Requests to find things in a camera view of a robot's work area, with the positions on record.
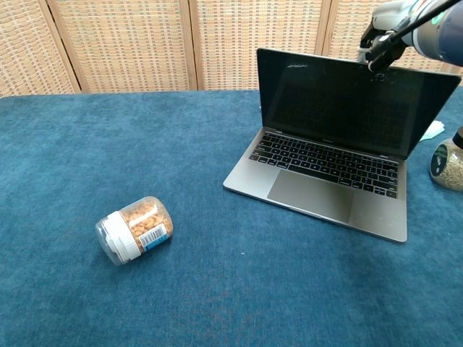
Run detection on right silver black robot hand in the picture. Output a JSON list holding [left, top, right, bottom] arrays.
[[357, 0, 420, 73]]

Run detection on grey laptop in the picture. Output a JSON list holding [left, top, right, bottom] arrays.
[[223, 47, 462, 244]]

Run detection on mint green brush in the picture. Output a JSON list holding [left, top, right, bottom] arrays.
[[421, 121, 446, 141]]

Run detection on glass grain jar black lid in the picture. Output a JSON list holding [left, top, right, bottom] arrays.
[[429, 127, 463, 192]]

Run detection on woven wooden folding screen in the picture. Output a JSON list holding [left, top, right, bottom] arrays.
[[0, 0, 463, 97]]

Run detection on blue table cloth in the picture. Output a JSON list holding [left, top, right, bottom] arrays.
[[0, 85, 463, 347]]

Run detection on clear peanut jar white lid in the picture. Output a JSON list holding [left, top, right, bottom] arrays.
[[95, 195, 174, 267]]

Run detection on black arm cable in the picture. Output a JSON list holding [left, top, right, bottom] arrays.
[[375, 0, 460, 41]]

